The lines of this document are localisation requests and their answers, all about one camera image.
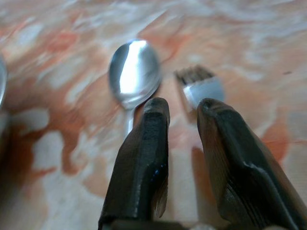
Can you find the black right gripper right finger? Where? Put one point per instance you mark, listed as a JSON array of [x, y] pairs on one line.
[[242, 163]]

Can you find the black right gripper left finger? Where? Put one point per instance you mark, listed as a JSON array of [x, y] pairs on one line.
[[141, 163]]

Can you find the silver metal fork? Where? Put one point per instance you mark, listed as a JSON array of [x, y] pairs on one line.
[[201, 88]]

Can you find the silver metal spoon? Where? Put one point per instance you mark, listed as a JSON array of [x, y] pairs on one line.
[[135, 74]]

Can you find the shiny metal utensil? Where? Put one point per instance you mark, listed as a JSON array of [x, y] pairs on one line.
[[2, 81]]

